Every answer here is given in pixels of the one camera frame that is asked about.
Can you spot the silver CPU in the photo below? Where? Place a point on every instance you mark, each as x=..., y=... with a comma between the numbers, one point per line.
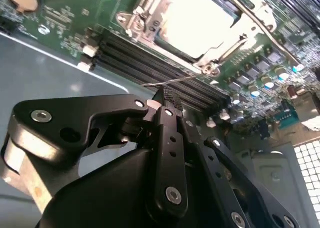
x=197, y=20

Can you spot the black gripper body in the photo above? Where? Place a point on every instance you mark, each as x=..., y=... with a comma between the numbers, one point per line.
x=100, y=200

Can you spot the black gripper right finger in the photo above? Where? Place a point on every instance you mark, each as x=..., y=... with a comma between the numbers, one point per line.
x=225, y=188

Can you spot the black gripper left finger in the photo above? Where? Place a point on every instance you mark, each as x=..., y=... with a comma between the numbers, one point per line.
x=75, y=112

